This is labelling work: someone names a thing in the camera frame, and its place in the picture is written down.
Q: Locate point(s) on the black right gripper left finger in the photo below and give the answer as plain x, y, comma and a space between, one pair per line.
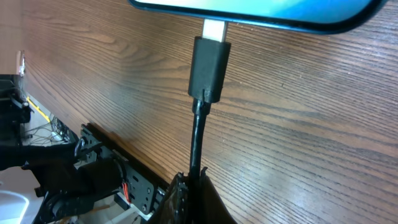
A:
173, 208

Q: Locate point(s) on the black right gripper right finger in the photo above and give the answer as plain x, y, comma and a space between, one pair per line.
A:
211, 209

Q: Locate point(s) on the blue Samsung Galaxy smartphone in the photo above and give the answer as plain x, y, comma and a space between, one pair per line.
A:
309, 16

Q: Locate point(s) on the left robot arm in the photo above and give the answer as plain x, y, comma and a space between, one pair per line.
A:
40, 184

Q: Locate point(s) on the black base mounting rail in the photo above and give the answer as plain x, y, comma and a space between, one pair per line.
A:
140, 187

